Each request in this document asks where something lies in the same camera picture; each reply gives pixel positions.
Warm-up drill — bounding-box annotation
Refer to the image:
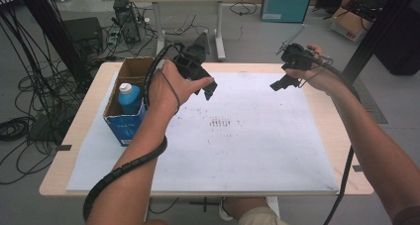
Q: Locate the black metal stand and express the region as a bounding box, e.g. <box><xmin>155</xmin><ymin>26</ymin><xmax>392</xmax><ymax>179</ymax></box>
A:
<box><xmin>331</xmin><ymin>0</ymin><xmax>420</xmax><ymax>99</ymax></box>
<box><xmin>14</xmin><ymin>0</ymin><xmax>93</xmax><ymax>87</ymax></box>

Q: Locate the grey floor mat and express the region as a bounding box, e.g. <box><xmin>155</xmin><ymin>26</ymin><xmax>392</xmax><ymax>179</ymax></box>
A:
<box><xmin>318</xmin><ymin>69</ymin><xmax>389</xmax><ymax>125</ymax></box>

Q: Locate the black case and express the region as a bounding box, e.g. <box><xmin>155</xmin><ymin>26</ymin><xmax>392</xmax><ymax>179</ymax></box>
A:
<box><xmin>374</xmin><ymin>3</ymin><xmax>420</xmax><ymax>76</ymax></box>

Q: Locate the person's leg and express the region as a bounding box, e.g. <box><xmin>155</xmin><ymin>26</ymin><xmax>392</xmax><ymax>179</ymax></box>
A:
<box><xmin>227</xmin><ymin>197</ymin><xmax>288</xmax><ymax>225</ymax></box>

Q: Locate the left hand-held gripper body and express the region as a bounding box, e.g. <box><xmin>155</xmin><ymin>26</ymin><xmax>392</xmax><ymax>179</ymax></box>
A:
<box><xmin>171</xmin><ymin>31</ymin><xmax>212</xmax><ymax>87</ymax></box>

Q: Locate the black computer tower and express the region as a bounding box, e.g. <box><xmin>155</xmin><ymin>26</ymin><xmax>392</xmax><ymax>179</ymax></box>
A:
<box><xmin>112</xmin><ymin>0</ymin><xmax>142</xmax><ymax>45</ymax></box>

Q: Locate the black square box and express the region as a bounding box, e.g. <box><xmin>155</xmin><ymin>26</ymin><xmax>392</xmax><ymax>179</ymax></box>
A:
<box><xmin>62</xmin><ymin>16</ymin><xmax>104</xmax><ymax>56</ymax></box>

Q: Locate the blue bottle with white cap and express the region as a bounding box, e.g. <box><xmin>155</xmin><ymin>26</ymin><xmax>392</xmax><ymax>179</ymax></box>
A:
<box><xmin>117</xmin><ymin>82</ymin><xmax>144</xmax><ymax>116</ymax></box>

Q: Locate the person's left hand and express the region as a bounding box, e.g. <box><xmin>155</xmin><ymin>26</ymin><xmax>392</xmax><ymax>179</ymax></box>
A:
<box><xmin>148</xmin><ymin>58</ymin><xmax>215</xmax><ymax>116</ymax></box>

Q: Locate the teal cabinet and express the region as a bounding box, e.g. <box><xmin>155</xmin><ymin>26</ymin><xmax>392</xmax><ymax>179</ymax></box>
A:
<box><xmin>261</xmin><ymin>0</ymin><xmax>315</xmax><ymax>24</ymax></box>

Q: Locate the white table mat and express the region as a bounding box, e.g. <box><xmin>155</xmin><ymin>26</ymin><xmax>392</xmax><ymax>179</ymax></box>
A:
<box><xmin>65</xmin><ymin>70</ymin><xmax>340</xmax><ymax>193</ymax></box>

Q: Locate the brown shirt sleeve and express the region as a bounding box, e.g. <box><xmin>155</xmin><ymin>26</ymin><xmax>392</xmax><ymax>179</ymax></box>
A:
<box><xmin>390</xmin><ymin>204</ymin><xmax>420</xmax><ymax>225</ymax></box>

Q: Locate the blue cardboard box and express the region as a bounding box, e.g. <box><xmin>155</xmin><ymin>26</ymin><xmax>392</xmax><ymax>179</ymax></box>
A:
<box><xmin>103</xmin><ymin>56</ymin><xmax>157</xmax><ymax>148</ymax></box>

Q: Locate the black floor cable tangle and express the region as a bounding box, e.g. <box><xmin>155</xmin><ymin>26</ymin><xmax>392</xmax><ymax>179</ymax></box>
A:
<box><xmin>0</xmin><ymin>6</ymin><xmax>83</xmax><ymax>186</ymax></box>

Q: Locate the brown cardboard box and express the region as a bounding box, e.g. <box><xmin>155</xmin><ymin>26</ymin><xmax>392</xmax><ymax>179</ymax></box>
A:
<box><xmin>330</xmin><ymin>0</ymin><xmax>374</xmax><ymax>44</ymax></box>

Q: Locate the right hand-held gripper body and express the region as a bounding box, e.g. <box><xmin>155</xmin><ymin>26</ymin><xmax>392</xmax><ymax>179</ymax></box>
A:
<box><xmin>276</xmin><ymin>24</ymin><xmax>315</xmax><ymax>72</ymax></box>

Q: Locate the person's right hand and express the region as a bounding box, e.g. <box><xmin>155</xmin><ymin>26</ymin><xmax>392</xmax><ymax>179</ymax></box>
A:
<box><xmin>285</xmin><ymin>44</ymin><xmax>348</xmax><ymax>97</ymax></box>

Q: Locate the white shoe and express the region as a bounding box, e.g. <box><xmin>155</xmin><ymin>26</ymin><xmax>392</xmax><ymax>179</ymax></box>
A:
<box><xmin>219</xmin><ymin>198</ymin><xmax>236</xmax><ymax>222</ymax></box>

